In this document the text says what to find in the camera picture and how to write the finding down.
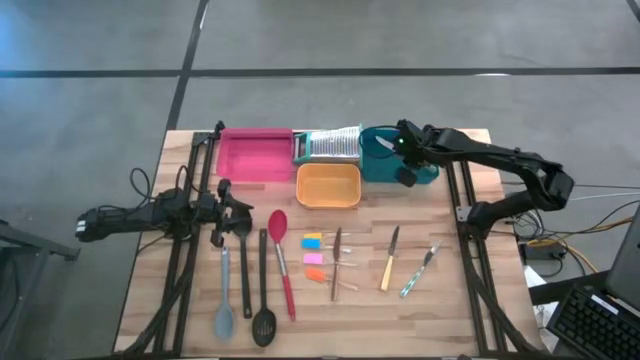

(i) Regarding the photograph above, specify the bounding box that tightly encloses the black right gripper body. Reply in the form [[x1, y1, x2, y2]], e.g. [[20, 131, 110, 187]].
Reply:
[[396, 118, 444, 189]]

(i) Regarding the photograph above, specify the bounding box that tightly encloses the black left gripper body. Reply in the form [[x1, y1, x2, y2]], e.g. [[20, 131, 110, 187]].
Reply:
[[210, 178, 240, 248]]

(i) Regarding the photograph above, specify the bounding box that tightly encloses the red silicone spoon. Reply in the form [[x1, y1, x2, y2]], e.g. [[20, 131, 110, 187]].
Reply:
[[267, 209, 297, 322]]

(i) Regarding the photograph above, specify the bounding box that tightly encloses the black solid serving spoon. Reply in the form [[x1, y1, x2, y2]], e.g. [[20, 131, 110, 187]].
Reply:
[[233, 214, 254, 320]]

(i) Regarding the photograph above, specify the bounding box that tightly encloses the orange mini spatula clear handle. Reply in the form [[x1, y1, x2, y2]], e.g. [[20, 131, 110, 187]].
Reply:
[[304, 267, 360, 292]]

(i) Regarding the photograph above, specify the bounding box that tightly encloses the grey silicone spoon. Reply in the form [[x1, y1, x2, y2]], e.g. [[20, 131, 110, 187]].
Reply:
[[214, 245, 236, 344]]

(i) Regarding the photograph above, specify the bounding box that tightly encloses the black slotted serving spoon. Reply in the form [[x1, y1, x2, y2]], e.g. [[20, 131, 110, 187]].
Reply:
[[251, 228, 278, 348]]

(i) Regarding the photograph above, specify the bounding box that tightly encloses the brown wooden handled knife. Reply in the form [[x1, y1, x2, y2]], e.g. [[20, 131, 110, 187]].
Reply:
[[330, 227, 343, 302]]

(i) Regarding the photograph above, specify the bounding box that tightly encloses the yellow handled table knife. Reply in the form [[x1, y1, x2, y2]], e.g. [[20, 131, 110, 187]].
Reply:
[[379, 225, 401, 293]]

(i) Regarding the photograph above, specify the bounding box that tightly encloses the teal patterned handle knife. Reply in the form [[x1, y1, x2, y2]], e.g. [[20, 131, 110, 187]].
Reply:
[[399, 241, 444, 299]]

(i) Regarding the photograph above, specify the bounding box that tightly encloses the teal plastic bin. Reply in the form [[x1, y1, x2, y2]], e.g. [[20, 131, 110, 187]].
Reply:
[[358, 125, 441, 185]]

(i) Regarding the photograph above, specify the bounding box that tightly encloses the pink plastic bin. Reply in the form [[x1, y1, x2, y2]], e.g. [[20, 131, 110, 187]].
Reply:
[[215, 127, 295, 184]]

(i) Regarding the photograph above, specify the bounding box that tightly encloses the yellow plastic bin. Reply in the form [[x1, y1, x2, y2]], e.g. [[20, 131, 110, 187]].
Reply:
[[295, 162, 363, 210]]

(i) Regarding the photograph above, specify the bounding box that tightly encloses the black power adapter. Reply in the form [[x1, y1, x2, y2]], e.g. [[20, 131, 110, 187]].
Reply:
[[519, 241, 564, 262]]

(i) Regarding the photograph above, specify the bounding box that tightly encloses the white paper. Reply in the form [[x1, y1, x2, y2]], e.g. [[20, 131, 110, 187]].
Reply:
[[522, 264, 561, 354]]

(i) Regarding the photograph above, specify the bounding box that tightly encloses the black metal stand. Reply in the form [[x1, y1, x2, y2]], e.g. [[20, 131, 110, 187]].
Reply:
[[0, 218, 81, 360]]

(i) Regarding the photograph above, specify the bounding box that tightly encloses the black desk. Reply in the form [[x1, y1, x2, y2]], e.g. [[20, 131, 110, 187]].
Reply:
[[528, 269, 640, 360]]

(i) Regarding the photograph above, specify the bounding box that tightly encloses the black keyboard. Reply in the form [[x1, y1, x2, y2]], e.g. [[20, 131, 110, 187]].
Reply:
[[545, 284, 640, 360]]

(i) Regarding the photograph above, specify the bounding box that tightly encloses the metal box grater teal handle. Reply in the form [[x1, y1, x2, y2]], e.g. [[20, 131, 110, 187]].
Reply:
[[292, 124, 364, 165]]

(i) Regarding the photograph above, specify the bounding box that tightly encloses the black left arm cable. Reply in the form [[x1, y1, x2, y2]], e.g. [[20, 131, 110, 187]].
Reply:
[[129, 166, 201, 202]]

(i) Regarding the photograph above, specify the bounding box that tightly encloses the yellow cable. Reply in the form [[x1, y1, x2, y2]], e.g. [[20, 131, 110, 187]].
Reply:
[[527, 217, 636, 274]]

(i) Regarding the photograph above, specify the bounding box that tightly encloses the white cable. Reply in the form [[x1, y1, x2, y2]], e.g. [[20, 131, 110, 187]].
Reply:
[[569, 191, 640, 201]]

